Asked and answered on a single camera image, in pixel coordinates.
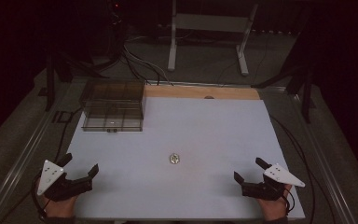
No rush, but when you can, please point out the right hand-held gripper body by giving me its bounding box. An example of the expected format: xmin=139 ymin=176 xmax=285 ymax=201
xmin=241 ymin=162 xmax=306 ymax=202

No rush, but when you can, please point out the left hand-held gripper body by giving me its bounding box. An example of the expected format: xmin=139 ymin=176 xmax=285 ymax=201
xmin=36 ymin=159 xmax=93 ymax=203

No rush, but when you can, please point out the transparent smoky drawer box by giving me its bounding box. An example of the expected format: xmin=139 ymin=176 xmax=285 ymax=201
xmin=78 ymin=79 xmax=146 ymax=133

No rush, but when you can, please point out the person's left hand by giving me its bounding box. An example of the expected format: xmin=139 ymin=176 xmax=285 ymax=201
xmin=42 ymin=191 xmax=79 ymax=219

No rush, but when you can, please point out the person's right hand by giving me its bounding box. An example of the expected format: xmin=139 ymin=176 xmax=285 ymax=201
xmin=255 ymin=184 xmax=294 ymax=222

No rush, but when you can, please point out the white table mat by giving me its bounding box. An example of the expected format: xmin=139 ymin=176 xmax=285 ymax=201
xmin=62 ymin=96 xmax=306 ymax=221

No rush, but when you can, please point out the black metal stand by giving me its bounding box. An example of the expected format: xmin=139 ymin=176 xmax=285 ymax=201
xmin=251 ymin=60 xmax=317 ymax=124
xmin=38 ymin=50 xmax=110 ymax=113

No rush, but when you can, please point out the dark device with red light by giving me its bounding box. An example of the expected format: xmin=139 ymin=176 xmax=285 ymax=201
xmin=105 ymin=0 xmax=127 ymax=62

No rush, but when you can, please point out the white metal stand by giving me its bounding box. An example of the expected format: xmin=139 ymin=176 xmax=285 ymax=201
xmin=167 ymin=0 xmax=259 ymax=77

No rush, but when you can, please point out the aluminium rail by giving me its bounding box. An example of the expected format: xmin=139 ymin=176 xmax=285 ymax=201
xmin=0 ymin=81 xmax=79 ymax=224
xmin=287 ymin=92 xmax=357 ymax=224

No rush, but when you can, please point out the black cable bundle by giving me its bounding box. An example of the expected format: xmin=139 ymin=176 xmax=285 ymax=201
xmin=120 ymin=43 xmax=174 ymax=87

